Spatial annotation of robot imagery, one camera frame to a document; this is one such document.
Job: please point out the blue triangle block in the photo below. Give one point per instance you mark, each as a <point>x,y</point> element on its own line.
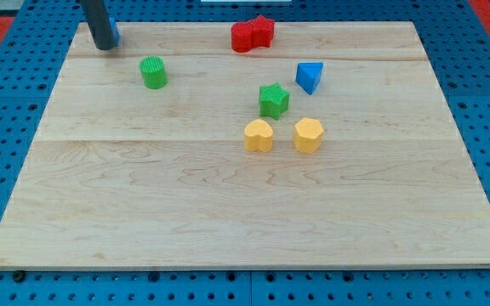
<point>308,75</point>

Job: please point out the yellow heart block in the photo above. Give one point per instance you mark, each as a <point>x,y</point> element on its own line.
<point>258,136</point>

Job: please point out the green star block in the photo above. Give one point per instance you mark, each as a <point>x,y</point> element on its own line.
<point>273,100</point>

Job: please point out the yellow hexagon block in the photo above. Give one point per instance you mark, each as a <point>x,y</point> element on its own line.
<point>307,135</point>

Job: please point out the wooden board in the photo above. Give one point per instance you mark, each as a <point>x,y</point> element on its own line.
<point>123,177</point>

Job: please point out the green cylinder block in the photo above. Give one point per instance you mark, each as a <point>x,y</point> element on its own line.
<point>153,72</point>

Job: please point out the red cylinder block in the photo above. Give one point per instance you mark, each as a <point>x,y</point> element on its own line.
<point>242,37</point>

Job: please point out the red star block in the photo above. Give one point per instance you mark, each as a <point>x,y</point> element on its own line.
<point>263,31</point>

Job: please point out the blue block behind rod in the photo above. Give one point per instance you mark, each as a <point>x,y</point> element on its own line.
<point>115,31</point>

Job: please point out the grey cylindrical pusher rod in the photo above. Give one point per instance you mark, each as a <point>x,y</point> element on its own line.
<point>97,18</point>

